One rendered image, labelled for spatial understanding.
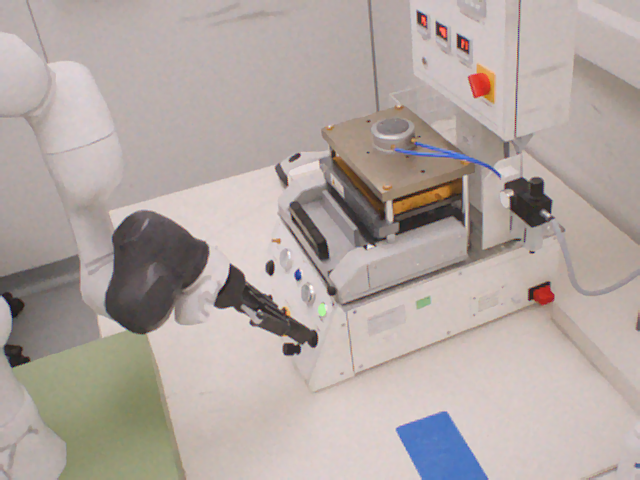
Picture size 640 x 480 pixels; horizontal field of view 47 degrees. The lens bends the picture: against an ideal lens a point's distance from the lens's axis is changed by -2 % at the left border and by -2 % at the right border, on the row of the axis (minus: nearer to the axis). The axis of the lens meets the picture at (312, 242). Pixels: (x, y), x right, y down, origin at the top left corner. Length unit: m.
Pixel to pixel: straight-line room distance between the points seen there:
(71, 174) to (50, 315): 2.01
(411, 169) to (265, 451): 0.55
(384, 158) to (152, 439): 0.62
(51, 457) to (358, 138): 0.76
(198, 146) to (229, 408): 1.70
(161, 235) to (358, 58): 2.00
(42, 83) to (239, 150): 2.08
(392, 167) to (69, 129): 0.56
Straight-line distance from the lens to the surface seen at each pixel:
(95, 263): 1.22
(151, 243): 1.12
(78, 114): 1.04
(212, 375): 1.49
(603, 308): 1.52
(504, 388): 1.41
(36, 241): 3.10
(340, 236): 1.40
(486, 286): 1.45
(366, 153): 1.36
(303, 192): 1.49
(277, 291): 1.54
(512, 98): 1.26
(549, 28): 1.26
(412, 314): 1.39
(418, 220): 1.38
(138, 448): 1.25
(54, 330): 2.96
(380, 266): 1.29
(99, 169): 1.06
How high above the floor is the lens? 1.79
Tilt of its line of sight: 36 degrees down
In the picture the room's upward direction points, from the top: 8 degrees counter-clockwise
